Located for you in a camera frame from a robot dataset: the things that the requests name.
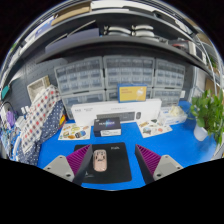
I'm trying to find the white keyboard packaging box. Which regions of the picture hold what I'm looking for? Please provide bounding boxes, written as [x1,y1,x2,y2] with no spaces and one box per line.
[70,98,163,127]

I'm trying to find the cartoon sticker sheet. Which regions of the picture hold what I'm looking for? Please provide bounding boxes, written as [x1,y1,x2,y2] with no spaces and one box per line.
[136,118,173,139]
[57,123,92,141]

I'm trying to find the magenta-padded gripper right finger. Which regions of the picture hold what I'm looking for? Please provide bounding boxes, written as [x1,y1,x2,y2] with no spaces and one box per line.
[134,143,184,185]

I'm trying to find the dark grey shelf unit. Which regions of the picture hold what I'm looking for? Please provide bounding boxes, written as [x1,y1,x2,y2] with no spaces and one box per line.
[0,0,224,83]

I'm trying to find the black mouse pad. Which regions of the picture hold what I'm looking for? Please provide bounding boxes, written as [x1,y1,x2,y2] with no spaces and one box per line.
[73,142,133,185]

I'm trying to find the green leafy pothos plant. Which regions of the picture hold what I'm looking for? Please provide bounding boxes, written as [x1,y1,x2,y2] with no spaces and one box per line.
[188,89,224,146]

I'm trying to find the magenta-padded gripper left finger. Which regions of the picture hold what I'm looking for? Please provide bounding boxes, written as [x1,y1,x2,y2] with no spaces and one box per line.
[43,143,94,187]

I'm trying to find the beige perforated plastic basket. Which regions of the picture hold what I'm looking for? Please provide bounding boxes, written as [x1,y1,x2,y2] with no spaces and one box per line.
[26,75,51,103]

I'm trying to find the yellow and blue box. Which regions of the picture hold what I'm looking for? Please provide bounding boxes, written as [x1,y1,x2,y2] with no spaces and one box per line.
[117,83,148,103]

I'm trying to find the white plant pot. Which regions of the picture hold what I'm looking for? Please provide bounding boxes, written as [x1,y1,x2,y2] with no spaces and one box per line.
[193,123,209,142]

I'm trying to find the cream disposable gloves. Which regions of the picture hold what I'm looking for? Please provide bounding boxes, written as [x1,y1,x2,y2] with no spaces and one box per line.
[168,104,183,118]

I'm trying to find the white polka dot fabric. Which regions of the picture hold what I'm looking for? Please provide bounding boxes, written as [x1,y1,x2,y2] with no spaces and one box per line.
[20,84,63,151]

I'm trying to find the transparent pink computer mouse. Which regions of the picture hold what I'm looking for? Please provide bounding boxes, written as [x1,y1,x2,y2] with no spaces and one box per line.
[92,148,108,173]

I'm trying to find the small black box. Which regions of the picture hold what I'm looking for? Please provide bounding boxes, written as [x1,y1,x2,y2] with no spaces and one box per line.
[92,116,122,138]

